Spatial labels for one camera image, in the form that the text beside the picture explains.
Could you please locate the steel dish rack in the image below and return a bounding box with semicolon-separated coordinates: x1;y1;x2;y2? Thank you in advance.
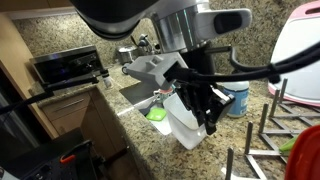
219;78;320;180

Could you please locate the green plastic plate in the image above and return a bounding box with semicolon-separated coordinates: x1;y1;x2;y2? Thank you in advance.
279;134;301;154

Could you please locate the red plastic lid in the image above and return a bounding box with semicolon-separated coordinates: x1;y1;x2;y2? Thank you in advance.
284;124;320;180

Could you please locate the translucent white plastic container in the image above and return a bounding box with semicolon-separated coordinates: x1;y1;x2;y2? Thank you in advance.
163;93;208;150

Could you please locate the dark steel appliance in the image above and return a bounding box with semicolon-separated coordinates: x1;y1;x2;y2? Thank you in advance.
0;61;60;161

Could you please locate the wooden wall cabinet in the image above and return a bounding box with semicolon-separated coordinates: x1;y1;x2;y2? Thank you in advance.
0;0;79;20

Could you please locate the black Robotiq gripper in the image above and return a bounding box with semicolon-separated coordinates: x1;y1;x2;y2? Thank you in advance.
175;49;236;136

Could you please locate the steel pot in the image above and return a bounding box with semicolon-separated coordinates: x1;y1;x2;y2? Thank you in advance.
115;44;139;66

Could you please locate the floral mug pink inside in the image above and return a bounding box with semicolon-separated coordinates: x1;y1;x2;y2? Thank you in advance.
152;87;174;105

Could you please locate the green square lid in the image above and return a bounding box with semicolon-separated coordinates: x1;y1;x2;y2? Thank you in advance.
145;107;168;122

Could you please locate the grey round kitchen gadget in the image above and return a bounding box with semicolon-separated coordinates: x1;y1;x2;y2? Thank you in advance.
120;61;134;76

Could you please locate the black camera stand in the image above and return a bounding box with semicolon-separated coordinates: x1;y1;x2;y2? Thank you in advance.
0;68;111;116

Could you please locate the black toaster oven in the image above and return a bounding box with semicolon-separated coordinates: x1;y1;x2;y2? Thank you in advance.
29;44;105;86

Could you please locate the black equipment case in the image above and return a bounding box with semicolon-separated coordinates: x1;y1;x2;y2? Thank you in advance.
0;128;101;180

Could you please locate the soap bottle with blue label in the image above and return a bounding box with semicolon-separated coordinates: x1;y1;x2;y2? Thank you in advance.
219;80;250;118

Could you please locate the white cutting board pink rim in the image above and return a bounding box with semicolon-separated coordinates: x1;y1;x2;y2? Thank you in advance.
267;0;320;108

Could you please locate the wooden base cabinet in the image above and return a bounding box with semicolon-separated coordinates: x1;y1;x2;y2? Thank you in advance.
38;87;131;161

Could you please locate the stainless steel sink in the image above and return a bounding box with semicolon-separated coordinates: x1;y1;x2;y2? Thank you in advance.
119;79;188;136

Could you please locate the black ladle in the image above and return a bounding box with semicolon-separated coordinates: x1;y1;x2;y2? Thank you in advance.
129;33;150;51

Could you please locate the small spice bottle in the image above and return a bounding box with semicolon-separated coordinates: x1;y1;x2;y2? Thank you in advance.
102;73;114;90

